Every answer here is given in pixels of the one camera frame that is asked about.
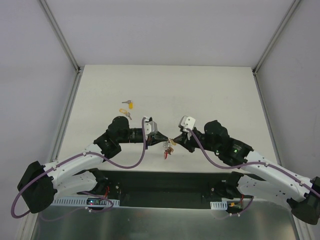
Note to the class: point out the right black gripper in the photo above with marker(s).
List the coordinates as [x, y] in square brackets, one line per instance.
[187, 141]

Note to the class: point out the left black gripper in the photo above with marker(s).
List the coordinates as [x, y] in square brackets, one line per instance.
[151, 139]

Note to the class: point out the red handled key organizer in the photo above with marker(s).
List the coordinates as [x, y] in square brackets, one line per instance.
[168, 148]

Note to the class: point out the key with yellow window tag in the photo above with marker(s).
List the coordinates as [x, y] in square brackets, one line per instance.
[126, 113]

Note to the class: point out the key with solid yellow tag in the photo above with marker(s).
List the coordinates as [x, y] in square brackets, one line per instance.
[129, 103]

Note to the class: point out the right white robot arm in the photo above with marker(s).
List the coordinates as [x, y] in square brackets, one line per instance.
[252, 174]

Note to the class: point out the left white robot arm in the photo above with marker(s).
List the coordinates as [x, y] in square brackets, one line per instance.
[41, 184]

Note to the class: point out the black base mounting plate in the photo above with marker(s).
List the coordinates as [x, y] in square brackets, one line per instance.
[178, 190]

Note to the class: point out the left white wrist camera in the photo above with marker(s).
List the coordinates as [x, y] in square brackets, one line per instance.
[150, 126]

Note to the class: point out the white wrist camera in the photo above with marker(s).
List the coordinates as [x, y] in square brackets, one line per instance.
[150, 126]
[187, 124]

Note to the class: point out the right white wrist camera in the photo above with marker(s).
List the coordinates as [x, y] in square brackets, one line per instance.
[187, 124]

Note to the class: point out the right white cable duct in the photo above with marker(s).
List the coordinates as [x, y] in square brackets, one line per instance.
[219, 205]

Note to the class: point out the white cable duct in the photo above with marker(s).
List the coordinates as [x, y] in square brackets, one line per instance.
[77, 201]
[219, 205]

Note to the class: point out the right aluminium table rail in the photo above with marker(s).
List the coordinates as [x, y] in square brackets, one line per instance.
[266, 116]

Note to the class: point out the aluminium table rail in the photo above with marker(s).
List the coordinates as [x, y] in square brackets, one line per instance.
[59, 136]
[266, 116]

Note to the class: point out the left aluminium table rail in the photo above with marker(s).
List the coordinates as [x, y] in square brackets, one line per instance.
[59, 136]

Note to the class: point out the left white cable duct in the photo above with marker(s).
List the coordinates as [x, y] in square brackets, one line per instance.
[77, 201]

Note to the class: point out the left aluminium frame post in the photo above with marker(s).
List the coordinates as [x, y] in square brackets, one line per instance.
[59, 34]

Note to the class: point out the aluminium frame post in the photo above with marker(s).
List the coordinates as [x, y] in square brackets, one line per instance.
[59, 34]
[276, 35]

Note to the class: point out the right aluminium frame post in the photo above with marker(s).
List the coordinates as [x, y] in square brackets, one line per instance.
[276, 35]

